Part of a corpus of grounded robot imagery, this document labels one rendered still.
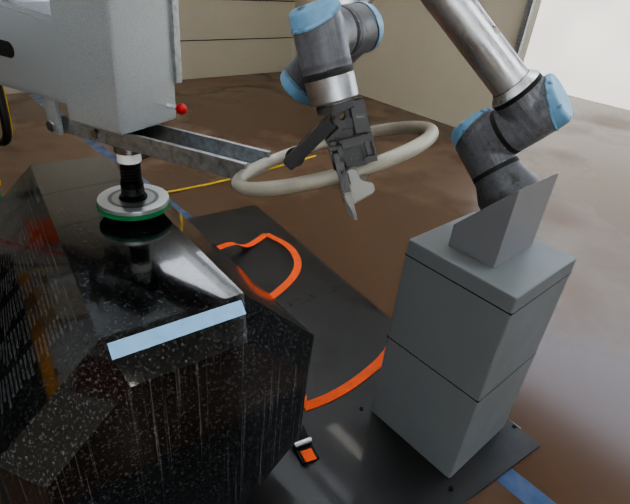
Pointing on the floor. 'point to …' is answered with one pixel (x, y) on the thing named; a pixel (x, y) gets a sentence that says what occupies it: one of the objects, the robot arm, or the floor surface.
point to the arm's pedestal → (463, 343)
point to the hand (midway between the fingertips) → (348, 209)
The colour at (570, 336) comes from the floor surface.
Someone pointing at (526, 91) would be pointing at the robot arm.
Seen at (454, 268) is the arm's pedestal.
